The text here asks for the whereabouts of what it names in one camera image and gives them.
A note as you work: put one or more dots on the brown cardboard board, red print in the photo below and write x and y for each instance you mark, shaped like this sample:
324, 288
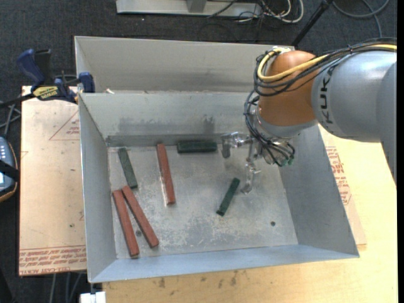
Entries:
50, 181

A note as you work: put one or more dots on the grey metal bin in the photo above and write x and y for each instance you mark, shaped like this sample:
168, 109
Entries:
202, 226

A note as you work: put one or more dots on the red-brown flat block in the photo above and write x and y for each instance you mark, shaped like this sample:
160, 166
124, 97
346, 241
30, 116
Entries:
125, 223
166, 174
140, 217

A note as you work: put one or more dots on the dark green flat block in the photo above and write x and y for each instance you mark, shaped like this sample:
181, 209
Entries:
127, 168
197, 146
228, 197

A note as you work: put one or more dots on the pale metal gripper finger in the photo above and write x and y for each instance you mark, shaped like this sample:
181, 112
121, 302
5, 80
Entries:
250, 175
228, 140

